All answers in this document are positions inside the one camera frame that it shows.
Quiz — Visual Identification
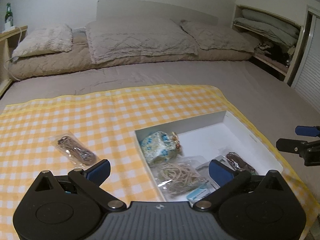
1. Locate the yellow checkered cloth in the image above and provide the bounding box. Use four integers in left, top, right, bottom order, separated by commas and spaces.
1, 85, 319, 239

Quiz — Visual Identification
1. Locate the white shallow cardboard box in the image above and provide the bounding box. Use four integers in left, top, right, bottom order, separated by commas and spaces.
135, 111, 283, 202

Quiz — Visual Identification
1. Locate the grey pouch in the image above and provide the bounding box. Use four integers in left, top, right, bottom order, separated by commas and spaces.
196, 155, 233, 183

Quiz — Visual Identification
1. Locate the fluffy white left pillow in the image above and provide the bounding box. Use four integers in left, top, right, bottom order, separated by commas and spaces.
12, 24, 73, 57

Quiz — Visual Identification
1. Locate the white headboard panel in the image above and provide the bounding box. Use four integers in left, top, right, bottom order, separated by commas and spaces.
96, 0, 219, 25

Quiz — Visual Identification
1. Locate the white blue snack packet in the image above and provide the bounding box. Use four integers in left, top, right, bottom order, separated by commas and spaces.
186, 182, 217, 206

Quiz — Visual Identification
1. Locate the brown cord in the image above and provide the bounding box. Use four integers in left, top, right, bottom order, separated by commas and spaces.
48, 132, 98, 169

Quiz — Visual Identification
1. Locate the white louvered door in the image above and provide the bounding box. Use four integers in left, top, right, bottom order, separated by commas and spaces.
291, 7, 319, 111

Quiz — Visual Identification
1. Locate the white charging cable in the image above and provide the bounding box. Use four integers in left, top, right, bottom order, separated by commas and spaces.
3, 26, 23, 81

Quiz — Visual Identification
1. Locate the dark cord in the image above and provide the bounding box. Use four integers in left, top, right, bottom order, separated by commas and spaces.
224, 151, 258, 176

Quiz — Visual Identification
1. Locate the folded beige quilt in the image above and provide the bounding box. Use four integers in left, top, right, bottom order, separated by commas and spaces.
9, 36, 253, 80

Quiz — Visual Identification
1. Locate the green glass bottle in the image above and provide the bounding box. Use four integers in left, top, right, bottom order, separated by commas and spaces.
5, 3, 14, 30

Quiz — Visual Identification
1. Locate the right closet shelf with bedding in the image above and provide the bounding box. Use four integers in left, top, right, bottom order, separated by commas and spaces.
233, 0, 316, 85

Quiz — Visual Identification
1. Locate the large beige middle pillow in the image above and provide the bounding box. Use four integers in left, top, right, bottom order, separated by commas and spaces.
86, 16, 198, 64

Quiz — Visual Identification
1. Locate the grey bed sheet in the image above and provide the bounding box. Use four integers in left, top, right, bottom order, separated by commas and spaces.
1, 61, 319, 142

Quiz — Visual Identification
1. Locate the beige right pillow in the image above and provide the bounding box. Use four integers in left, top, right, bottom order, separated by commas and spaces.
180, 20, 254, 53

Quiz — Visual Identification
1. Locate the floral blue drawstring pouch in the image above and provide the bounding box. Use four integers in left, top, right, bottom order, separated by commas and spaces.
140, 131, 182, 166

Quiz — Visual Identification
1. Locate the wooden side shelf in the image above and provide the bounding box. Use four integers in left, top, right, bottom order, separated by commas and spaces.
0, 25, 28, 96

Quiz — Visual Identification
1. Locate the beige string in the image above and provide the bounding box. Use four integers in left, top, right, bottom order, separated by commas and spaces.
151, 155, 209, 200

